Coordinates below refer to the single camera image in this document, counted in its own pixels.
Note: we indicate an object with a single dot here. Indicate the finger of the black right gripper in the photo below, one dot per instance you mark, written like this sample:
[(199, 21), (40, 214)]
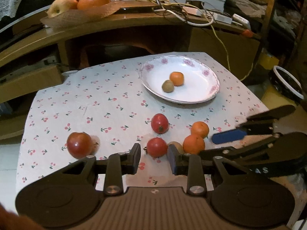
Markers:
[(233, 153)]

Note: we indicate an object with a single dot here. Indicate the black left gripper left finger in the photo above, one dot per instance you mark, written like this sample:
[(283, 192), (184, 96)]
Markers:
[(120, 164)]

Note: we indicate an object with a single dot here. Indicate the brown kiwi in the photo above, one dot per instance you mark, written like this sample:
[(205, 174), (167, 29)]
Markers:
[(168, 86), (178, 146)]

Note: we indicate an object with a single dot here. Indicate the white floral ceramic plate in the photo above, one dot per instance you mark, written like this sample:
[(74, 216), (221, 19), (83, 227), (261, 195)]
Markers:
[(201, 83)]

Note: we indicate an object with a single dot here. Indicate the cherry print tablecloth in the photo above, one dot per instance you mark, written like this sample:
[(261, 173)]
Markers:
[(43, 148)]

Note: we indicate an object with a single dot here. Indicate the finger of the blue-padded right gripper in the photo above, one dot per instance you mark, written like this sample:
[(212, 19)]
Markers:
[(228, 136)]

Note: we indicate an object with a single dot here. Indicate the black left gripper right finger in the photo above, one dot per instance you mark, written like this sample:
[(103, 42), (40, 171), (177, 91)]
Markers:
[(189, 165)]

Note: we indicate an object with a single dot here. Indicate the yellow apple on tray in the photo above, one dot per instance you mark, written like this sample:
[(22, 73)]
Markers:
[(60, 6)]

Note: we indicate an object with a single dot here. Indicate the large orange tangerine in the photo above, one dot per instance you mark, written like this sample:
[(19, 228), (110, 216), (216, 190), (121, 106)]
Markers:
[(193, 144)]

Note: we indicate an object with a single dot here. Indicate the brown kiwi front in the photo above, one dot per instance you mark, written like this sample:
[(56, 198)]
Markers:
[(168, 86)]

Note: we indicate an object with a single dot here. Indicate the white power adapter box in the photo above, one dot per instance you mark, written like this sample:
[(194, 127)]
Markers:
[(235, 19)]

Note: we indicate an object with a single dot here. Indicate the curved wooden tv stand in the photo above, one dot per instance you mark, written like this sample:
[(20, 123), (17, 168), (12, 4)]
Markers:
[(55, 59)]

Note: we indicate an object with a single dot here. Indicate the large dark red tomato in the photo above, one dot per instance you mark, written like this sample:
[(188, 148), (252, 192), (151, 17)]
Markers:
[(79, 145)]

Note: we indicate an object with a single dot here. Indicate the glass fruit tray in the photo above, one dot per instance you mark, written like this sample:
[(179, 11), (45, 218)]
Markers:
[(76, 17)]

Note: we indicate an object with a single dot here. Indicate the small red object on shelf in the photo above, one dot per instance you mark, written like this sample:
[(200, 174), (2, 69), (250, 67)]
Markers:
[(247, 33)]

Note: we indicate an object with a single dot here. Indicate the white rimmed bucket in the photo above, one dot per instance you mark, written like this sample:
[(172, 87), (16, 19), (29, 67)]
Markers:
[(286, 84)]

